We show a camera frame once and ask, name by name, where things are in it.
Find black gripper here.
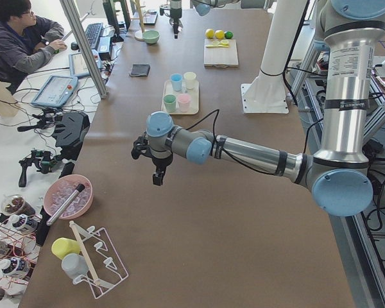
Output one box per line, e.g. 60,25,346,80
170,9,183,39
131,132,173,186

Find blue plastic cup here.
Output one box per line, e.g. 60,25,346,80
170,73,183,92

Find pale yellow plastic cup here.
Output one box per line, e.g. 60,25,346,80
183,71,196,90

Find pink plastic cup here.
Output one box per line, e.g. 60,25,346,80
177,93,191,112

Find green plastic cup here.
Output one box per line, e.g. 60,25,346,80
163,94,176,113

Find cream rabbit serving tray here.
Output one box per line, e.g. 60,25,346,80
161,80,200,115

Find green bowl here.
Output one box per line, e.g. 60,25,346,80
142,30,160,44

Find lower whole lemon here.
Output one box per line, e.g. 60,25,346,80
205,28,214,39

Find whole lemon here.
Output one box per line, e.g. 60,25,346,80
205,28,214,39
214,30,225,40

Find yellow plastic knife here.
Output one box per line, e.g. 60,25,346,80
205,44,229,48

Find wooden stand with base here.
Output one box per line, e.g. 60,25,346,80
131,0,145,42

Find upper whole lemon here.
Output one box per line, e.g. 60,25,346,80
214,30,225,40

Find wooden cutting board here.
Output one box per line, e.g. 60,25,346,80
203,38,239,68

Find grey folded cloth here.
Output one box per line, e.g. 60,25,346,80
129,64,150,77

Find green lime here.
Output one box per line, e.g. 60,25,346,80
224,31,234,39

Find metal rod black tip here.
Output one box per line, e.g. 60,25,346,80
46,184,85,227

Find black keyboard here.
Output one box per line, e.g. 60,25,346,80
85,22,103,49

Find black stand device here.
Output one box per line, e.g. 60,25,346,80
52,112,90,160

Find pink bowl with ice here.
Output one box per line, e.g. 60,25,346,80
43,174,94,220

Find far teach pendant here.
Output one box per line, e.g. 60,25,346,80
69,49,102,78

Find teach pendant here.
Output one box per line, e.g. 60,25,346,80
69,49,102,78
31,75,78,108

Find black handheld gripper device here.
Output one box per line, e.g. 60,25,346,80
18,150,62,187

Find yellow cup on rack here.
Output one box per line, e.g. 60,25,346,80
51,237,81,260

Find grey cup on rack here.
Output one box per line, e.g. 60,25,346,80
62,253,89,279

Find near teach pendant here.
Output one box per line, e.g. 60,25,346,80
31,75,78,108

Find seated person dark jacket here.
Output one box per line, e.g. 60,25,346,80
0,0,67,94

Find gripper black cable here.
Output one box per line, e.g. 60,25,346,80
187,108,325,176

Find white wire cup rack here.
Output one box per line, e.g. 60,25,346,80
69,221,130,300

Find aluminium profile post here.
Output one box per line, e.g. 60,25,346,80
60,0,108,99

